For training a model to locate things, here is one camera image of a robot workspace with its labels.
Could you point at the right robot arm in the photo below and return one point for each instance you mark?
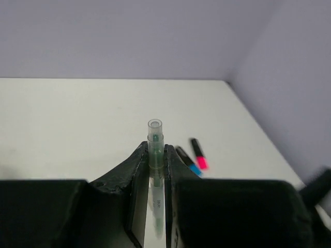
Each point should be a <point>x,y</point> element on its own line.
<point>313,193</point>

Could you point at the pink capped black highlighter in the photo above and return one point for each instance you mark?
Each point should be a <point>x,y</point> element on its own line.
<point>199,155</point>

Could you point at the blue capped black highlighter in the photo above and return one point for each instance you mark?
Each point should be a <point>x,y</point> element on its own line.
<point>187,161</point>

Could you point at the green clear pen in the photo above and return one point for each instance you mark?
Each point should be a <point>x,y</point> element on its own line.
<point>155,143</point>

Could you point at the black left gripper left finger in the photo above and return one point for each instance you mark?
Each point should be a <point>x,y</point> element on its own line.
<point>107,212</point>

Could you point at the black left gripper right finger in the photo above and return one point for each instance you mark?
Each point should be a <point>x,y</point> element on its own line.
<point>231,212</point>

